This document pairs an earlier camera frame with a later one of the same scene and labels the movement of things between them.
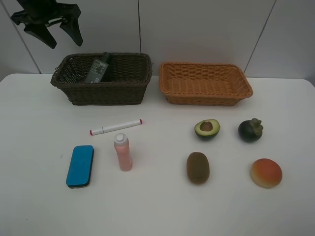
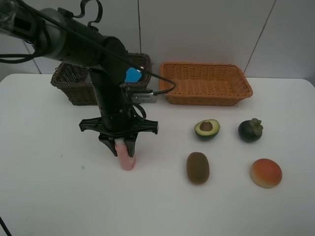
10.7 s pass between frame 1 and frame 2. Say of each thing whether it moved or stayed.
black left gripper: moved
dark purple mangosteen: stayed
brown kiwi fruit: stayed
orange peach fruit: stayed
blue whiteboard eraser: moved
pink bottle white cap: stayed
